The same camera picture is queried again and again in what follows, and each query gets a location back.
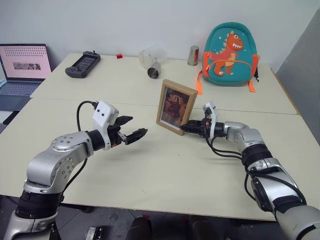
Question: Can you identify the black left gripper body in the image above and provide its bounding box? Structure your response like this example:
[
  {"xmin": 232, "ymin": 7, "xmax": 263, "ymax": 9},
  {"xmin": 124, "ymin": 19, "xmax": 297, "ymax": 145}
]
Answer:
[{"xmin": 107, "ymin": 123, "xmax": 127, "ymax": 149}]

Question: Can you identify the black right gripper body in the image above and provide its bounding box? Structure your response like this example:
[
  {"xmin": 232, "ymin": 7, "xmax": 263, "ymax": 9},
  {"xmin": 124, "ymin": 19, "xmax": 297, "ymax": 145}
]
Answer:
[{"xmin": 196, "ymin": 118, "xmax": 213, "ymax": 140}]

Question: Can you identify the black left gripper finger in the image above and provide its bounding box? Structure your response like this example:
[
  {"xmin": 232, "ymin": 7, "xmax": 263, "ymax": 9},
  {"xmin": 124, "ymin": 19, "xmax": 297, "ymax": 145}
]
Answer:
[
  {"xmin": 116, "ymin": 115, "xmax": 134, "ymax": 128},
  {"xmin": 123, "ymin": 127, "xmax": 149, "ymax": 146}
]

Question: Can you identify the wooden picture frame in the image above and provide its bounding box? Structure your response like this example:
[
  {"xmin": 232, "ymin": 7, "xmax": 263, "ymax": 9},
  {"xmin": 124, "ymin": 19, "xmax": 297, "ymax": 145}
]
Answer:
[{"xmin": 155, "ymin": 79, "xmax": 199, "ymax": 137}]

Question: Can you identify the short steel cup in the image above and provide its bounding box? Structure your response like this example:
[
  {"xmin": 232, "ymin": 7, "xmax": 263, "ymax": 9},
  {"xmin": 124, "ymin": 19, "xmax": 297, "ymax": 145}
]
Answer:
[{"xmin": 146, "ymin": 61, "xmax": 162, "ymax": 80}]

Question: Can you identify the tall steel cup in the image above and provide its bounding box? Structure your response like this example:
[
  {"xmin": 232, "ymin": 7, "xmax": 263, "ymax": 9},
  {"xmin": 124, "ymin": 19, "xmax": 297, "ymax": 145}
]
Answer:
[{"xmin": 187, "ymin": 45, "xmax": 200, "ymax": 67}]

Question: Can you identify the clear plastic cup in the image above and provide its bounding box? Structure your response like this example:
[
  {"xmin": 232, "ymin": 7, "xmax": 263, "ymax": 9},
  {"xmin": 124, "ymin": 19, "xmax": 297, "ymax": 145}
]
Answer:
[{"xmin": 138, "ymin": 47, "xmax": 168, "ymax": 69}]

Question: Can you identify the dark grey handheld controller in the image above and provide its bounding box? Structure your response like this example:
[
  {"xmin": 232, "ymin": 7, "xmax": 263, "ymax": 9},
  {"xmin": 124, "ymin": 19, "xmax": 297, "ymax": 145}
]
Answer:
[{"xmin": 65, "ymin": 50, "xmax": 102, "ymax": 79}]

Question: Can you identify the teal dinosaur backpack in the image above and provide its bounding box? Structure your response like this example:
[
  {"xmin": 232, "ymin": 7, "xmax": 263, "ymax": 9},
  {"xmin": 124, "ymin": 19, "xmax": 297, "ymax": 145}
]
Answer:
[{"xmin": 195, "ymin": 21, "xmax": 261, "ymax": 96}]

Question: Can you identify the dark rounded shape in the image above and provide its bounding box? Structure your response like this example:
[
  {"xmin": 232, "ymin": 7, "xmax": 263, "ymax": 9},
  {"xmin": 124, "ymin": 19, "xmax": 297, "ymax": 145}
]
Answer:
[{"xmin": 125, "ymin": 215, "xmax": 154, "ymax": 240}]

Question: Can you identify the small black box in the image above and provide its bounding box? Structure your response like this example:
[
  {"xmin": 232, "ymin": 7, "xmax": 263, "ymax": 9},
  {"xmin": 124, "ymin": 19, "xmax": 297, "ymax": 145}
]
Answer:
[{"xmin": 84, "ymin": 225, "xmax": 104, "ymax": 240}]

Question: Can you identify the grey partition panel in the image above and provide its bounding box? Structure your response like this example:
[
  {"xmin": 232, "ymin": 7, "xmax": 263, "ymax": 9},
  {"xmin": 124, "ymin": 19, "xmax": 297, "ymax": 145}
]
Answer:
[{"xmin": 274, "ymin": 8, "xmax": 320, "ymax": 149}]

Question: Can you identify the grey laptop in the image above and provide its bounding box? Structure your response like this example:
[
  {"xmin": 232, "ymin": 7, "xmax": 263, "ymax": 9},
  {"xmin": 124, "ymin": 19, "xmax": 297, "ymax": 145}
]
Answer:
[{"xmin": 0, "ymin": 43, "xmax": 53, "ymax": 112}]

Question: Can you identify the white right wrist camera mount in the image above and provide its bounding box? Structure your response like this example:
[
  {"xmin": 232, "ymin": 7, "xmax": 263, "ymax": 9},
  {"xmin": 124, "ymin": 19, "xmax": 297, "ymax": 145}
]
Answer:
[{"xmin": 201, "ymin": 100, "xmax": 220, "ymax": 139}]

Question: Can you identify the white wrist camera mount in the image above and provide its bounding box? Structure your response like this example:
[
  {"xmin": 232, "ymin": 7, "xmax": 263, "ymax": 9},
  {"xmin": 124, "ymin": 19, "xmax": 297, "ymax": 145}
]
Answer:
[
  {"xmin": 91, "ymin": 100, "xmax": 121, "ymax": 151},
  {"xmin": 201, "ymin": 100, "xmax": 220, "ymax": 139}
]

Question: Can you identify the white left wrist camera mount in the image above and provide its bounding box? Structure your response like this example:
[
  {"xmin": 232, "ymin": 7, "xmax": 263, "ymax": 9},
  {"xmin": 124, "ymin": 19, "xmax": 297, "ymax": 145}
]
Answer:
[{"xmin": 91, "ymin": 100, "xmax": 121, "ymax": 151}]

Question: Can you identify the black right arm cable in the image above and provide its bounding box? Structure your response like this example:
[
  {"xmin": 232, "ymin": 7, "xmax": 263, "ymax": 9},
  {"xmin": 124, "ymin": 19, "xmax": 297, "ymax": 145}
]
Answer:
[{"xmin": 203, "ymin": 124, "xmax": 307, "ymax": 207}]

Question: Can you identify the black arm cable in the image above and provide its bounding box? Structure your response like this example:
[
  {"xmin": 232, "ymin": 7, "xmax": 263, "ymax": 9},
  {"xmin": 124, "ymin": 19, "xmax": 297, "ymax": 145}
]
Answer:
[
  {"xmin": 203, "ymin": 124, "xmax": 307, "ymax": 207},
  {"xmin": 61, "ymin": 100, "xmax": 98, "ymax": 201}
]

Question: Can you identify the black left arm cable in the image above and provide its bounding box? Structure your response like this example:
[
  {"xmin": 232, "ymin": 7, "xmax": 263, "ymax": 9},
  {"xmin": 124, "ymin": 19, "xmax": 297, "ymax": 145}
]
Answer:
[{"xmin": 61, "ymin": 100, "xmax": 98, "ymax": 201}]

